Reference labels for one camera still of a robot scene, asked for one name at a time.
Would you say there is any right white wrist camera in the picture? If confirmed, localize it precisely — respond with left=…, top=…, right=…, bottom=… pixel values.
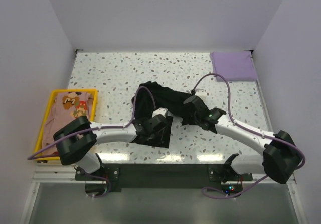
left=192, top=89, right=207, bottom=101

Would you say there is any black t-shirt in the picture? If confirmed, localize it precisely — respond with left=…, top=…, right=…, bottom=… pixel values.
left=131, top=81, right=211, bottom=149

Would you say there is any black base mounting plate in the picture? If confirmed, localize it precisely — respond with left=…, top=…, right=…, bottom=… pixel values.
left=74, top=162, right=254, bottom=193

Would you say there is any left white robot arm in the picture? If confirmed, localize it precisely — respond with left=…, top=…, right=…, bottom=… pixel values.
left=53, top=114, right=173, bottom=180

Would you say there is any pink printed t-shirt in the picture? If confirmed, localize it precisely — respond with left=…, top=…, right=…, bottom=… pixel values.
left=41, top=91, right=94, bottom=148

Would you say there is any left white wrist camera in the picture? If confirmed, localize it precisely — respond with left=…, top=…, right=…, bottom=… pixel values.
left=152, top=108, right=168, bottom=118

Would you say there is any folded purple t-shirt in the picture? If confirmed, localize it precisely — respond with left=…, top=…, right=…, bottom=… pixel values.
left=210, top=51, right=257, bottom=81

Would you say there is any aluminium extrusion rail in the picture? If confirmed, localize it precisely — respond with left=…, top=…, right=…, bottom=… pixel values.
left=32, top=163, right=76, bottom=183

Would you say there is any yellow plastic bin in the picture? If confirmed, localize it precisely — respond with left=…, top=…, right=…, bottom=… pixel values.
left=34, top=89, right=98, bottom=152

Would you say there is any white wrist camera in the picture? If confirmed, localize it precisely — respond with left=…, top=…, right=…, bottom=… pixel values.
left=152, top=108, right=168, bottom=118
left=192, top=89, right=207, bottom=101

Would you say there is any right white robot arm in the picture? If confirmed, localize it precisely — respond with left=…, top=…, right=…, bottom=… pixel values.
left=183, top=95, right=304, bottom=184

